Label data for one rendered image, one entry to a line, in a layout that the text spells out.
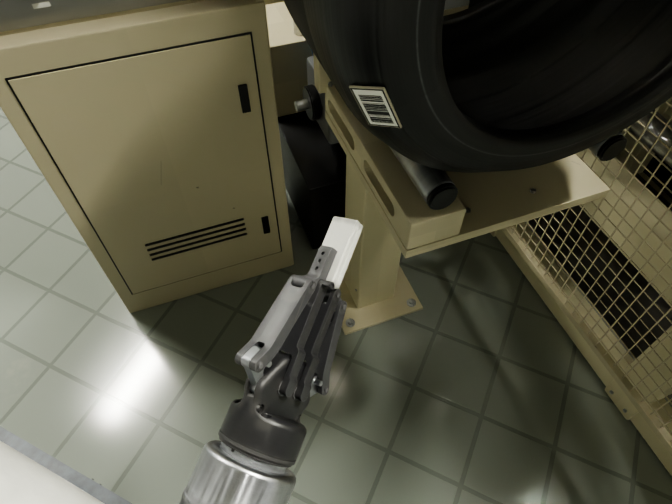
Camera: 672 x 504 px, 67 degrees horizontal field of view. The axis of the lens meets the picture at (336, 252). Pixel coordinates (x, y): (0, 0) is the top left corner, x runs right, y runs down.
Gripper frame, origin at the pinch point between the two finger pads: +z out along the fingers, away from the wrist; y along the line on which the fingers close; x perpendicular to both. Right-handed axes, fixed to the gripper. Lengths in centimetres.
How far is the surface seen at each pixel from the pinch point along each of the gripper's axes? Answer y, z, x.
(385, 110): -2.4, 15.1, 0.8
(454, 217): 23.3, 15.7, 0.5
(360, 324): 97, 7, -50
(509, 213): 33.2, 22.1, 4.6
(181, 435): 69, -40, -74
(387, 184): 19.0, 17.5, -9.4
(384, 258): 81, 25, -41
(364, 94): -4.8, 15.3, -0.6
